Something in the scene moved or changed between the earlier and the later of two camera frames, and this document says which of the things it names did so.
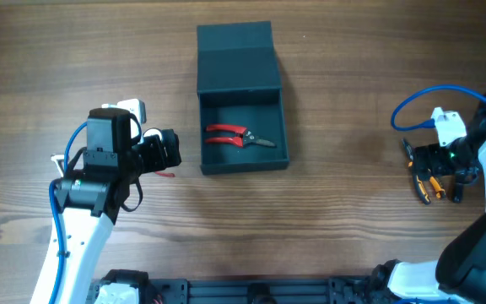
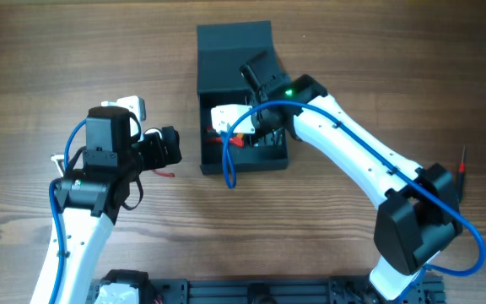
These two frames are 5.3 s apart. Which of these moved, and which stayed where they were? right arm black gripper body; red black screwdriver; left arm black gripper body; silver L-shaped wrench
Moved: right arm black gripper body
Stayed: left arm black gripper body; red black screwdriver; silver L-shaped wrench
